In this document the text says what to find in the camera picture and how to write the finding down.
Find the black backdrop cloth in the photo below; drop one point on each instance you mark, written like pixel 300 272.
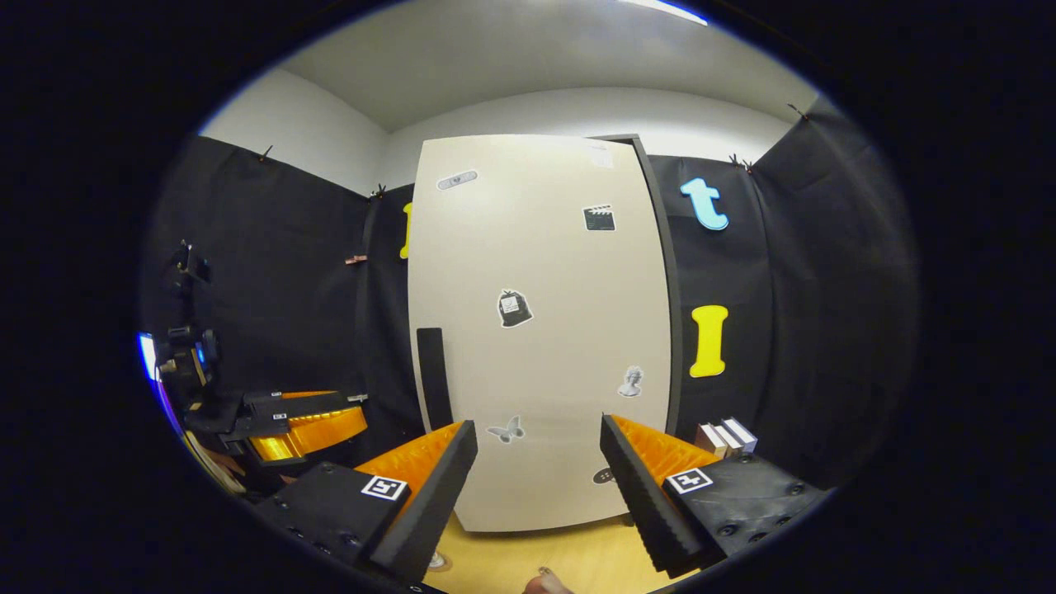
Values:
pixel 825 289

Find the grey cabinet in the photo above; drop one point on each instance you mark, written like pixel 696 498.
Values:
pixel 672 330

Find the long ceiling light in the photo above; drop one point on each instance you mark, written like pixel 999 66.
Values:
pixel 668 10

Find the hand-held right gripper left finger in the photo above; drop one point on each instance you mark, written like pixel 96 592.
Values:
pixel 437 495

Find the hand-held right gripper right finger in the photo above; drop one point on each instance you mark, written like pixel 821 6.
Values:
pixel 639 503

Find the white book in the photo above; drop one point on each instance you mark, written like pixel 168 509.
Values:
pixel 728 436

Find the beige book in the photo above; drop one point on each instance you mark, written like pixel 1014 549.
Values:
pixel 708 441

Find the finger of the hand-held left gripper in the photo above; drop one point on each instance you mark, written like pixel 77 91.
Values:
pixel 322 433
pixel 297 404

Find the beige cabinet door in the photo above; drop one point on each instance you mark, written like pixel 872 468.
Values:
pixel 544 264

